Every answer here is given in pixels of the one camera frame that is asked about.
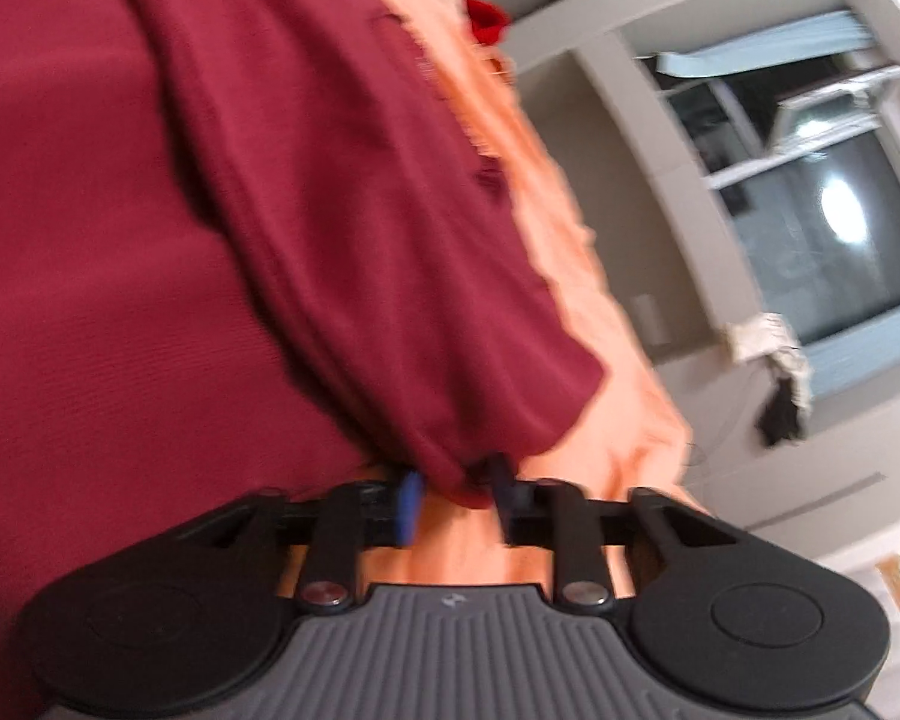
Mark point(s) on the orange blanket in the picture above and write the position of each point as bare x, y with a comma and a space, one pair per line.
607, 405

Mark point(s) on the window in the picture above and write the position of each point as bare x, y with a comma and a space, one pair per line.
817, 240

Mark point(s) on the white cloth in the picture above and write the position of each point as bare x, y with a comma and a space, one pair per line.
757, 337

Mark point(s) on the grey built-in wall unit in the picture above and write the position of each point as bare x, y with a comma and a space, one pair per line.
645, 187

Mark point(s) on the white wall socket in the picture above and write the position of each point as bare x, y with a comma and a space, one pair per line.
649, 321

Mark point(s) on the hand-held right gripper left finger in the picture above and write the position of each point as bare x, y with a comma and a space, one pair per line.
409, 510

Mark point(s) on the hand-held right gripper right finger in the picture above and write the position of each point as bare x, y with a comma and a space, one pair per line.
506, 499

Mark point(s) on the black cloth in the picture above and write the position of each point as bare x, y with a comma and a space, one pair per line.
780, 416

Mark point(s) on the red plush item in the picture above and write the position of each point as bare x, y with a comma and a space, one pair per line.
486, 21

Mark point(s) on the light blue curtain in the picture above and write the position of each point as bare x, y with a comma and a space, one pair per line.
870, 352
765, 45

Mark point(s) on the maroon knit garment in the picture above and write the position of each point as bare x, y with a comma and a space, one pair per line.
195, 240

